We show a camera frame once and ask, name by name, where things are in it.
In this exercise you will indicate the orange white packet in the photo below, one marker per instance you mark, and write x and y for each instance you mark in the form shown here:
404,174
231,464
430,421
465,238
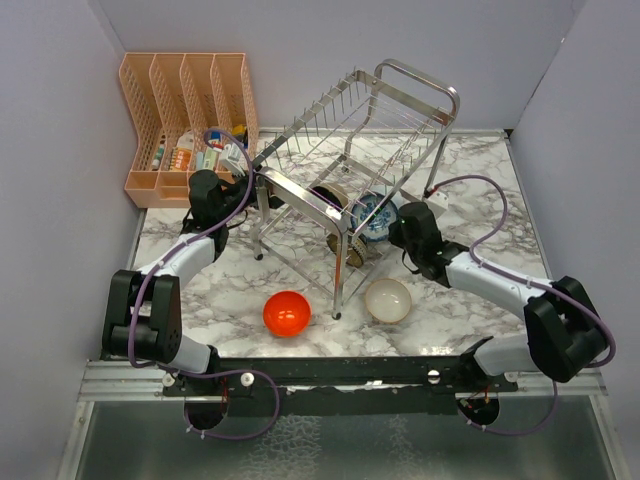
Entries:
182,153

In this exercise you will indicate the blue and white bowl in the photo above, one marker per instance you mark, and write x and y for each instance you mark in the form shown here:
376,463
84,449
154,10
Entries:
377,229

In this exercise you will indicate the peach plastic file organizer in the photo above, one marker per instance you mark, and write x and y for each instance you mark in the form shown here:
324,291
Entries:
170,93

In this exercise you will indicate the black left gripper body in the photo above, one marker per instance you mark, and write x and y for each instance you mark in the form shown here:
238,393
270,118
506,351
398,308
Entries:
234,195

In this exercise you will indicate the black aluminium frame rail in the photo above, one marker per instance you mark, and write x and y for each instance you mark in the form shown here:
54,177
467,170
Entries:
263,387

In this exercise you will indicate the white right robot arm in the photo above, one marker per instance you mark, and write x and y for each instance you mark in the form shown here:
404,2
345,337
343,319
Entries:
562,332

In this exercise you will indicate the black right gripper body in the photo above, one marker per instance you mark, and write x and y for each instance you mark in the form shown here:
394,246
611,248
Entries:
396,237

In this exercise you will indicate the steel wire dish rack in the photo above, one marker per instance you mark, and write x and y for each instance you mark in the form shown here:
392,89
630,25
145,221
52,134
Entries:
370,133

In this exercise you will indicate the small green white tube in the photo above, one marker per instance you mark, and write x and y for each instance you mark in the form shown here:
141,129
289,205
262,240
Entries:
158,157

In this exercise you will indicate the red bowl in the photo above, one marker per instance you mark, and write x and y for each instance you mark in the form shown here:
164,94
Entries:
287,313

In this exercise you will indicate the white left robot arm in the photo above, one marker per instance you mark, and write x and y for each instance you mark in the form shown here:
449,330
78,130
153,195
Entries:
143,320

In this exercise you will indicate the black bowl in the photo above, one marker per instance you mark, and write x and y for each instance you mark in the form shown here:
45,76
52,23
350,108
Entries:
333,194

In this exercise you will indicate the white blue tube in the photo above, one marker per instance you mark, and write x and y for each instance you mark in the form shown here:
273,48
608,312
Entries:
212,152

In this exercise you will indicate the beige speckled bowl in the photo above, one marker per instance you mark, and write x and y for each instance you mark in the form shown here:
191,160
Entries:
388,301

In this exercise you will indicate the dark patterned cream-inside bowl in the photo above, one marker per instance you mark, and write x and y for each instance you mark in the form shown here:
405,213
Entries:
357,251

